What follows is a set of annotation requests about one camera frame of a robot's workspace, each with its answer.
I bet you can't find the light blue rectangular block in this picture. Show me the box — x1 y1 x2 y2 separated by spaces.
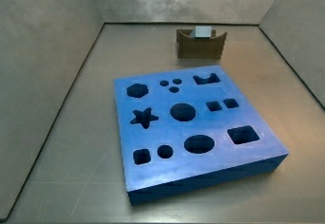
190 26 213 38

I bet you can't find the blue shape sorting board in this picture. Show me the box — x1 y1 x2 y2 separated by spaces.
114 65 288 205

